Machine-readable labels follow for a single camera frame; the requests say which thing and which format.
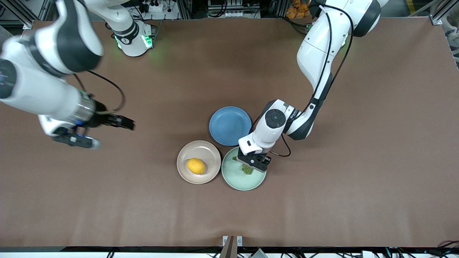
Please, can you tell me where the pile of orange items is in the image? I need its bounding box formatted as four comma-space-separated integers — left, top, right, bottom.
287, 0, 313, 18

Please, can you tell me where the white power strip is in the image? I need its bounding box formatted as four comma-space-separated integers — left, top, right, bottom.
142, 0, 167, 12

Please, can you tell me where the pale green round plate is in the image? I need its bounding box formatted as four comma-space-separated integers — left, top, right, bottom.
221, 146, 267, 191

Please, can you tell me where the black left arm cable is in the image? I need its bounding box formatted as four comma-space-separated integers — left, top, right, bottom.
311, 4, 355, 108

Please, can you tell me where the beige round plate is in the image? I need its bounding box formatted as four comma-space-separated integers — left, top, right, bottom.
177, 140, 222, 185

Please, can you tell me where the white rack device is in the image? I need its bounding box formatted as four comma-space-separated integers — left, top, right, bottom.
207, 0, 260, 18

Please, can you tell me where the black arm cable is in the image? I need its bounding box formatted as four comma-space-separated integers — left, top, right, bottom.
74, 70, 126, 114
311, 4, 355, 108

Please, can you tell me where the green lettuce leaf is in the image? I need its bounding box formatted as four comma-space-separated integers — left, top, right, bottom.
232, 156, 254, 175

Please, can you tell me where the aluminium frame profile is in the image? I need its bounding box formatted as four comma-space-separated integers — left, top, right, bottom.
429, 0, 454, 25
0, 0, 51, 29

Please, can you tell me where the brown post with white bracket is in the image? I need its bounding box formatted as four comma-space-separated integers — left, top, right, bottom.
219, 235, 243, 258

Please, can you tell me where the blue round plate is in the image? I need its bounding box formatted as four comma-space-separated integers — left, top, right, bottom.
209, 106, 252, 147

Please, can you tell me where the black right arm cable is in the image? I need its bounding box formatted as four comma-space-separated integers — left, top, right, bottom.
74, 70, 126, 114

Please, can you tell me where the yellow lemon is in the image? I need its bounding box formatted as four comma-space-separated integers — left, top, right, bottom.
187, 158, 206, 175

